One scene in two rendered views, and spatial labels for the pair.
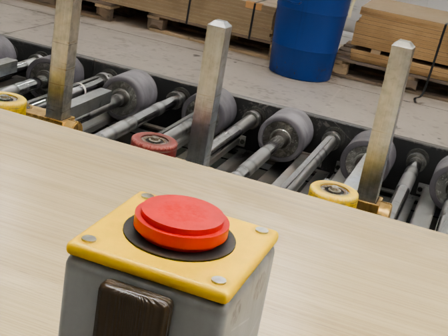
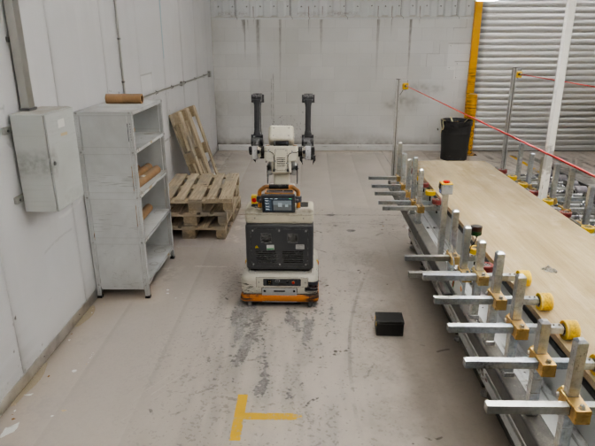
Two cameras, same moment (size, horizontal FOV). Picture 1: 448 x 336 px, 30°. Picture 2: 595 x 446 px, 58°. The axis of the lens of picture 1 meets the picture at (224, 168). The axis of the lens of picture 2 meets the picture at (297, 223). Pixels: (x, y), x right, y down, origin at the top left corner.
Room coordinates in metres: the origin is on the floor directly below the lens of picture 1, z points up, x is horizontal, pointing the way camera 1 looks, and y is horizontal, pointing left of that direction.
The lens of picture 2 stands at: (-1.42, -2.86, 2.06)
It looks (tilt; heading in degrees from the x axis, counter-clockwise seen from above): 19 degrees down; 75
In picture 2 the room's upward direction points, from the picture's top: straight up
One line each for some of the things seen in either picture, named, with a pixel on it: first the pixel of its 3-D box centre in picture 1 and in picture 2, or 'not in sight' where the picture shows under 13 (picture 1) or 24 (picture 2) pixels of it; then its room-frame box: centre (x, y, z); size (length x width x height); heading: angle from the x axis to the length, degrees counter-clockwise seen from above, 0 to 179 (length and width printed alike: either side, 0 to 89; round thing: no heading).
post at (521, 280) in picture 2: not in sight; (513, 326); (-0.04, -1.19, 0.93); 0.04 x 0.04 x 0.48; 74
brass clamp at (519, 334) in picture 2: not in sight; (516, 326); (-0.04, -1.22, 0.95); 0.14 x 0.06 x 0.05; 74
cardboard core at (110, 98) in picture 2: not in sight; (124, 98); (-1.61, 2.00, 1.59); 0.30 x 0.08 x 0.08; 164
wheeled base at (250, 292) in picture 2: not in sight; (282, 272); (-0.44, 1.26, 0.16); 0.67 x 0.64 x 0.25; 73
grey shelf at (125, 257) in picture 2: not in sight; (130, 195); (-1.63, 1.89, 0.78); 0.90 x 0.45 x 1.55; 74
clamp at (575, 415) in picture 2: not in sight; (573, 404); (-0.18, -1.70, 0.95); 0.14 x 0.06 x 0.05; 74
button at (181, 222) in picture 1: (180, 229); not in sight; (0.32, 0.01, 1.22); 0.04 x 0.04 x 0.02
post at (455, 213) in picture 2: not in sight; (452, 248); (0.25, -0.24, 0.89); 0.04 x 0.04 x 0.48; 74
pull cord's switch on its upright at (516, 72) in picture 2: not in sight; (510, 126); (1.97, 1.67, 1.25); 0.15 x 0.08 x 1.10; 74
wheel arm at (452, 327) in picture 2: not in sight; (509, 327); (-0.08, -1.22, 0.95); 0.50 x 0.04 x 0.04; 164
